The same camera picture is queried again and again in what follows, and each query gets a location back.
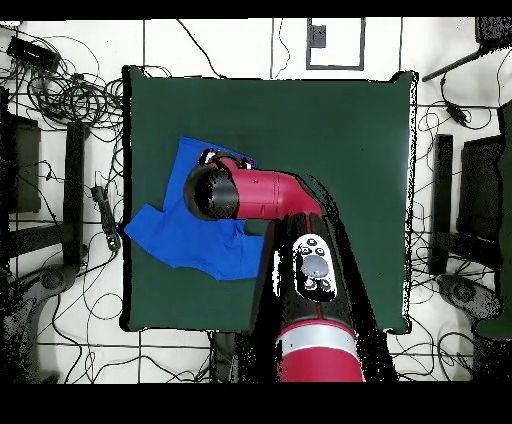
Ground black rod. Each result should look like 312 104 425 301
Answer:
421 47 487 83

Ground dark green fabric object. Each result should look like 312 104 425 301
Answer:
475 99 512 341

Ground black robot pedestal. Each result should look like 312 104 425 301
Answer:
209 330 245 383

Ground long black bar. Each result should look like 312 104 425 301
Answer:
62 121 90 268
429 133 454 277

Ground black flat panel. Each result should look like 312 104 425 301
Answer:
457 135 506 241
0 113 42 215

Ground black electronics box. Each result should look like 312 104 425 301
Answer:
6 35 62 73

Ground black power strip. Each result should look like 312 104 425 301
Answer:
90 185 122 252

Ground blue GAME print t-shirt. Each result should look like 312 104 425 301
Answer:
123 136 266 282

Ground tangle of black cables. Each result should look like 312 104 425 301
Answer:
21 69 125 135

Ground dark green table cloth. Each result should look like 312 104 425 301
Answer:
119 65 419 335

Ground grey rectangular floor frame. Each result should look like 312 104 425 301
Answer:
306 17 366 72

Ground black power adapter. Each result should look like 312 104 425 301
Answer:
445 101 470 126

